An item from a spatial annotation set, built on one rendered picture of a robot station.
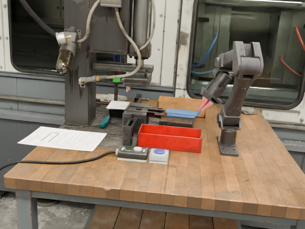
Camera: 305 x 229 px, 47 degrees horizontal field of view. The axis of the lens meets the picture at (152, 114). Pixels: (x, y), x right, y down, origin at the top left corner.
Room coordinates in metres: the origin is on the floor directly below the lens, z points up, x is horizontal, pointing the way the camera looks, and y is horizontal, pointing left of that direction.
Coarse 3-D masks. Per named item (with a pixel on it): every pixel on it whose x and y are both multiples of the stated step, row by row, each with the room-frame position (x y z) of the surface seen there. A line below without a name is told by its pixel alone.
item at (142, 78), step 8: (136, 56) 1.53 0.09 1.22; (96, 64) 1.53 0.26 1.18; (104, 64) 1.53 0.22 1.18; (112, 64) 1.60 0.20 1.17; (120, 64) 1.59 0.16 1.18; (128, 64) 1.59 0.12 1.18; (136, 64) 1.54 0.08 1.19; (144, 64) 1.59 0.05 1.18; (144, 72) 1.51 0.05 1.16; (128, 80) 1.45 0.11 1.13; (136, 80) 1.45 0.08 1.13; (144, 80) 1.44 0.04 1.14; (128, 88) 1.47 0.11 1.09
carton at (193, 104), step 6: (162, 96) 1.88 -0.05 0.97; (162, 102) 1.77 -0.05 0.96; (168, 102) 1.77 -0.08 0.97; (174, 102) 1.76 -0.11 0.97; (180, 102) 1.88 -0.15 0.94; (186, 102) 1.87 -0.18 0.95; (192, 102) 1.87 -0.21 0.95; (198, 102) 1.87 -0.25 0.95; (168, 108) 1.77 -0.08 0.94; (174, 108) 1.76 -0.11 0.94; (180, 108) 1.76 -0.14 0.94; (186, 108) 1.76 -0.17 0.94; (192, 108) 1.76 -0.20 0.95; (198, 108) 1.75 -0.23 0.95; (204, 114) 1.75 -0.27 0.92
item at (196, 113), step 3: (168, 111) 1.50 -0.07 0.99; (171, 111) 1.51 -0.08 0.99; (174, 111) 1.51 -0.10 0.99; (180, 111) 1.52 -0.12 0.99; (183, 111) 1.52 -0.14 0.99; (186, 111) 1.53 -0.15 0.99; (189, 111) 1.53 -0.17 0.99; (192, 111) 1.54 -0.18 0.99; (195, 111) 1.54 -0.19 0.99; (192, 114) 1.48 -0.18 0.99; (195, 114) 1.49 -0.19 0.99; (198, 114) 1.48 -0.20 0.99
